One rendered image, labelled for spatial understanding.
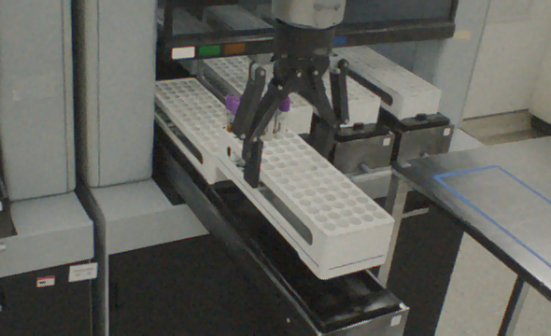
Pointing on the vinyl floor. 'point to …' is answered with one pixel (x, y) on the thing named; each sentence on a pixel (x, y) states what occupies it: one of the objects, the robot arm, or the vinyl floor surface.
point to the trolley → (502, 211)
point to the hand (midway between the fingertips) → (286, 163)
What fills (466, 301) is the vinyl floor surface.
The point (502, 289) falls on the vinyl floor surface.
